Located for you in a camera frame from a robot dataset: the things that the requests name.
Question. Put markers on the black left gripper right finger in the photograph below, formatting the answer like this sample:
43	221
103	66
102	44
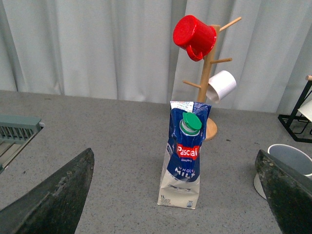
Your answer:
288	193

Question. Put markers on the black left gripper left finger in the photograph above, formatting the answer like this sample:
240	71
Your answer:
56	204

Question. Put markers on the blue white milk carton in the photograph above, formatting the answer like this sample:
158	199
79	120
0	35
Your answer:
180	176

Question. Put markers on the grey-green dish rack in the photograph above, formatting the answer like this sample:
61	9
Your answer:
15	133

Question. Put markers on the cream ribbed mug on rack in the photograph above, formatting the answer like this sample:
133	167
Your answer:
306	110

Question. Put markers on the wooden mug tree stand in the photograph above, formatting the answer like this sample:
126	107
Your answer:
209	61

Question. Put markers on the white mug on tree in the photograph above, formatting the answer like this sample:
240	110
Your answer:
220	85

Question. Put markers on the red mug on tree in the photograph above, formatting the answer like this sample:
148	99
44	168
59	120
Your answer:
194	36

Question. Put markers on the black wire cup rack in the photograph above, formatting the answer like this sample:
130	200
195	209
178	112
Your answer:
298	126

